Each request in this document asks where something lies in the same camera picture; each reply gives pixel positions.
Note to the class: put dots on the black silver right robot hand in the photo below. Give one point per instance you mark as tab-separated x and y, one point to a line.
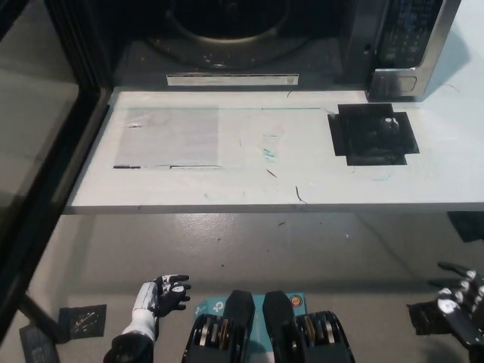
465	306

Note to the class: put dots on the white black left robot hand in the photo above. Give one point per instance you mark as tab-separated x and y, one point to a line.
170	295

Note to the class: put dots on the black glass microwave door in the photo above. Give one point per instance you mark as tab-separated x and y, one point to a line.
41	151

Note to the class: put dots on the stainless steel microwave body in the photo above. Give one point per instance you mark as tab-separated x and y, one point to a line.
419	49

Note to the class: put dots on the black square floor mat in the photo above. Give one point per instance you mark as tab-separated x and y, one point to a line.
427	319
83	321
469	227
38	346

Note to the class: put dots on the black slanted pole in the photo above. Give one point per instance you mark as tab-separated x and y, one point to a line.
45	319

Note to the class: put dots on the grey clear plastic sheet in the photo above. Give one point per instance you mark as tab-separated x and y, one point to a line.
170	138

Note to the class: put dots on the black tape patch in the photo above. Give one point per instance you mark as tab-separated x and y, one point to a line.
404	140

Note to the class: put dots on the small shiny black knob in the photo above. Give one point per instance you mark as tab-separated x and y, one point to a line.
390	123

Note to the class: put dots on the white label sticker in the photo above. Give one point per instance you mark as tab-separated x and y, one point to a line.
232	80

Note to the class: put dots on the round glass turntable plate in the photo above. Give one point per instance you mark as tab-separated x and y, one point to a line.
227	26

